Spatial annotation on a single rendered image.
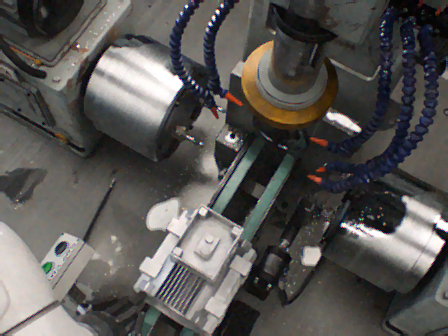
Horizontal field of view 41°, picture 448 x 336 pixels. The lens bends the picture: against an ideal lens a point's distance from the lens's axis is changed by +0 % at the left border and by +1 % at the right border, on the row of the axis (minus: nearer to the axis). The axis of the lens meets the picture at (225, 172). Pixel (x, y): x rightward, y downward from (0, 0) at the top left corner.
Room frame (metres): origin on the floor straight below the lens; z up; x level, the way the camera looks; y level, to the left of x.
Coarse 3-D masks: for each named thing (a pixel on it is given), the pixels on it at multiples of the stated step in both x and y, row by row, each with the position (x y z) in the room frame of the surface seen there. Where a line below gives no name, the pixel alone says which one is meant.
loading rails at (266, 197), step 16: (256, 144) 0.64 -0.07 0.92; (240, 160) 0.60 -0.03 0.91; (256, 160) 0.62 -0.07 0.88; (288, 160) 0.61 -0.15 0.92; (224, 176) 0.54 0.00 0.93; (240, 176) 0.55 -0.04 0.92; (288, 176) 0.57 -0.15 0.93; (224, 192) 0.50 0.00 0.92; (240, 192) 0.55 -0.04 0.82; (256, 192) 0.54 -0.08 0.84; (272, 192) 0.52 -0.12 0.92; (224, 208) 0.46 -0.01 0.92; (256, 208) 0.48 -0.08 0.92; (272, 208) 0.48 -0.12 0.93; (288, 208) 0.52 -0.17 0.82; (256, 224) 0.44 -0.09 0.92; (256, 240) 0.41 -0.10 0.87; (144, 304) 0.21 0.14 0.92; (144, 320) 0.18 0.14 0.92; (160, 320) 0.19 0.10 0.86; (224, 320) 0.22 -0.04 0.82
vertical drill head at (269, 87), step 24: (312, 0) 0.55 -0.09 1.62; (312, 24) 0.54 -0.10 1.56; (264, 48) 0.65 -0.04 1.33; (288, 48) 0.55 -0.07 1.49; (312, 48) 0.55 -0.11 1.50; (264, 72) 0.58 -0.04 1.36; (288, 72) 0.55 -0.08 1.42; (312, 72) 0.55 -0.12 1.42; (264, 96) 0.54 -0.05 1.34; (288, 96) 0.54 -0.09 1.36; (312, 96) 0.55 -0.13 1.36; (264, 120) 0.51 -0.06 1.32; (288, 120) 0.50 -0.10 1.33; (312, 120) 0.51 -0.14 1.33
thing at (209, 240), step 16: (208, 208) 0.38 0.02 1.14; (192, 224) 0.35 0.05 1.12; (208, 224) 0.36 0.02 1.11; (224, 224) 0.36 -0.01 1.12; (192, 240) 0.32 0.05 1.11; (208, 240) 0.32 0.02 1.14; (224, 240) 0.33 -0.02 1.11; (240, 240) 0.34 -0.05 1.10; (176, 256) 0.28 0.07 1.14; (192, 256) 0.29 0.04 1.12; (208, 256) 0.29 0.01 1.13; (224, 256) 0.30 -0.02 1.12; (192, 272) 0.26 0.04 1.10; (208, 272) 0.25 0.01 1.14
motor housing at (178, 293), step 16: (176, 240) 0.33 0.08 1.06; (160, 256) 0.29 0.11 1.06; (240, 256) 0.32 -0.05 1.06; (256, 256) 0.33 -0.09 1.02; (160, 272) 0.26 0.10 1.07; (176, 272) 0.26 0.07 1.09; (224, 272) 0.28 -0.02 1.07; (160, 288) 0.22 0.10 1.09; (176, 288) 0.23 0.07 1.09; (192, 288) 0.23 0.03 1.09; (208, 288) 0.24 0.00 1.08; (224, 288) 0.24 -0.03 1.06; (160, 304) 0.21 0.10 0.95; (176, 304) 0.19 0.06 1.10; (192, 304) 0.20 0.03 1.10; (176, 320) 0.18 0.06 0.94; (208, 320) 0.18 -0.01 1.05
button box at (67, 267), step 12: (60, 240) 0.30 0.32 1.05; (72, 240) 0.30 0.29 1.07; (72, 252) 0.27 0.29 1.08; (84, 252) 0.28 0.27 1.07; (60, 264) 0.24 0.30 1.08; (72, 264) 0.25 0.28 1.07; (84, 264) 0.26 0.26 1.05; (48, 276) 0.22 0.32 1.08; (60, 276) 0.22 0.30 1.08; (72, 276) 0.23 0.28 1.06; (60, 288) 0.20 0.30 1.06; (60, 300) 0.18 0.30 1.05
